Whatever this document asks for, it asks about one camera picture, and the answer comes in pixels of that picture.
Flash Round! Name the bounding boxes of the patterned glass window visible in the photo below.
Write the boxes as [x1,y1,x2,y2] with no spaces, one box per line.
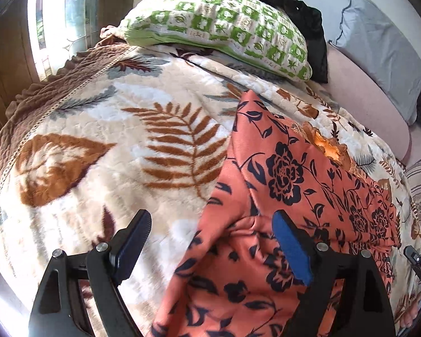
[26,0,102,81]

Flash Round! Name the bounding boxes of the leaf print fleece blanket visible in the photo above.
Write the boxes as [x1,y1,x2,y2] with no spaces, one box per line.
[0,38,421,337]

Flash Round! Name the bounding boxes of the grey pillow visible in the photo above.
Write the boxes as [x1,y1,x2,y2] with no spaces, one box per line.
[328,0,421,126]

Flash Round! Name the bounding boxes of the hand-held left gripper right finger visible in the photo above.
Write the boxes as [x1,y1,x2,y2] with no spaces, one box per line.
[272,210,396,337]

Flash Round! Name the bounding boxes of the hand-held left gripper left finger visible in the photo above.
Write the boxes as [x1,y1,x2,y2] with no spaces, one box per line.
[28,209,152,337]

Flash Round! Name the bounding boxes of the green patterned pillow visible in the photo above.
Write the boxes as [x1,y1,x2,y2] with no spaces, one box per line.
[100,0,314,82]

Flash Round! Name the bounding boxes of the pink bolster cushion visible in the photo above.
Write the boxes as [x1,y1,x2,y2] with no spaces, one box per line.
[317,42,413,164]

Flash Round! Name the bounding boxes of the orange floral garment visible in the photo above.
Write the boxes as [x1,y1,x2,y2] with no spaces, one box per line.
[151,89,402,337]

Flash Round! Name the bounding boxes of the black cloth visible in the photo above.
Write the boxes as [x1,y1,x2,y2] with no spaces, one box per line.
[223,0,330,84]

